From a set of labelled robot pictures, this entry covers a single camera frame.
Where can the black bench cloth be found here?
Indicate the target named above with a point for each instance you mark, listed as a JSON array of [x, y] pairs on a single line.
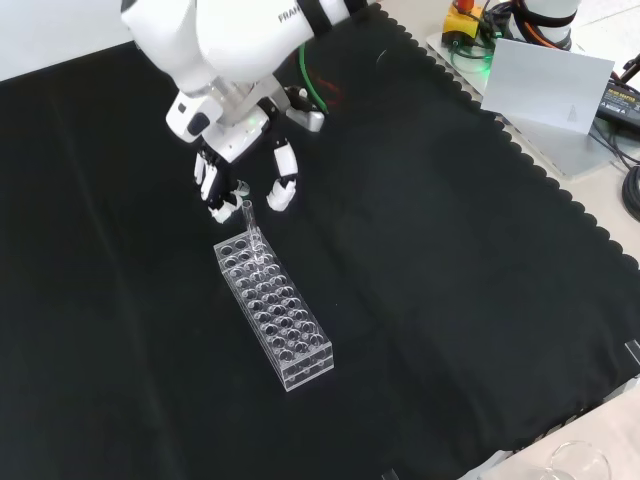
[[425, 275]]

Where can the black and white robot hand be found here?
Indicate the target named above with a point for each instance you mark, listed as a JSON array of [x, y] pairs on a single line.
[[227, 135]]

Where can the pale board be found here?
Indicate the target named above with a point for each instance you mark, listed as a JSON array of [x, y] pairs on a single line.
[[545, 85]]

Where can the clear round-bottom flask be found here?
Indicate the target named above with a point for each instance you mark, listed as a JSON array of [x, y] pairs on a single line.
[[575, 462]]

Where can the grey metal base plate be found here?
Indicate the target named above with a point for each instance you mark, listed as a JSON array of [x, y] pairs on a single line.
[[565, 150]]

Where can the yellow stop button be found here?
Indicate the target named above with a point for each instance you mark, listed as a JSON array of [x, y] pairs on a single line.
[[462, 22]]

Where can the clear glass test tube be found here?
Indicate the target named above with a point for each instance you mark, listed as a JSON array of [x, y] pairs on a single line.
[[250, 225]]

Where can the clear plastic test tube rack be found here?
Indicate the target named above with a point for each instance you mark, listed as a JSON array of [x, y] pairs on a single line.
[[280, 315]]

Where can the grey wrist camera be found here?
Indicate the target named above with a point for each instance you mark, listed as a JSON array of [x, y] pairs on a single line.
[[310, 117]]

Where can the grey tape marker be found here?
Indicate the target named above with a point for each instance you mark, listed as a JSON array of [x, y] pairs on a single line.
[[391, 475], [634, 351]]

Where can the black power adapter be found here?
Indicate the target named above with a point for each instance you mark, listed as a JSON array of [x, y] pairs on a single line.
[[620, 102]]

